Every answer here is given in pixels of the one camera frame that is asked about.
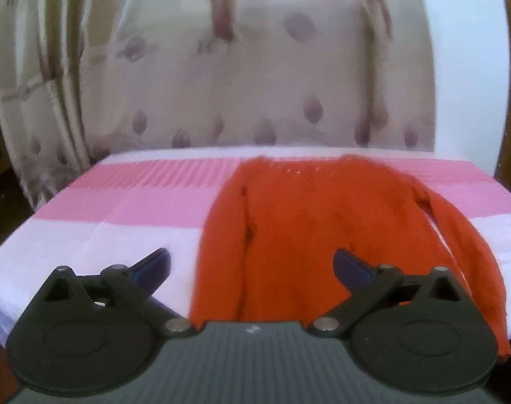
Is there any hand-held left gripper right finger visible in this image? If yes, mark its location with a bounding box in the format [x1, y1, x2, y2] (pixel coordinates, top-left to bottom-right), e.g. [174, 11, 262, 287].
[308, 249, 465, 340]

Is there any beige floral curtain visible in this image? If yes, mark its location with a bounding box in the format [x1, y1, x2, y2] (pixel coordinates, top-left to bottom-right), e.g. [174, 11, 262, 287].
[0, 0, 436, 213]

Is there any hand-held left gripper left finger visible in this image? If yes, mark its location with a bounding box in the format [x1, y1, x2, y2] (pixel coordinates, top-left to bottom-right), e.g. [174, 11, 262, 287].
[42, 248, 196, 339]

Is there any red knitted sweater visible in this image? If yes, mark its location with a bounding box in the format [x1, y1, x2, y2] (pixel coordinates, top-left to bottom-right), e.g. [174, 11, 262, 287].
[188, 154, 511, 363]

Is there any pink and white striped blanket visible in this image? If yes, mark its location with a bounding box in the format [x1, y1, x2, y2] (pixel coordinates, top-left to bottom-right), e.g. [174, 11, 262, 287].
[0, 145, 511, 346]

